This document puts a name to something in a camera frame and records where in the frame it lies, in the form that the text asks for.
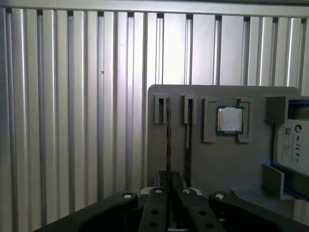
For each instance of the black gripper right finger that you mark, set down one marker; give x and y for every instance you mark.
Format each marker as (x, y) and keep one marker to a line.
(195, 212)

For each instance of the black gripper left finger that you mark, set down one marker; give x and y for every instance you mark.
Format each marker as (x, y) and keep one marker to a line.
(154, 212)

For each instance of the RAM stick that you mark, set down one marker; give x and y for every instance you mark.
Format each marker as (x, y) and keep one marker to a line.
(169, 135)
(189, 145)

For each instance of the grey parts rack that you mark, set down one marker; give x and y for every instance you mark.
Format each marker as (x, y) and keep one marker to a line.
(222, 164)

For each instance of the silver CPU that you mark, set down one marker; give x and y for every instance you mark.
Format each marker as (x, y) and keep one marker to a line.
(229, 119)

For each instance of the silver hard disk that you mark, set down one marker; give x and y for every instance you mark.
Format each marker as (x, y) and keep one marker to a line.
(294, 145)

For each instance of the blue disk carrier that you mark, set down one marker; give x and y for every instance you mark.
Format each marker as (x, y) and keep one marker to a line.
(299, 102)

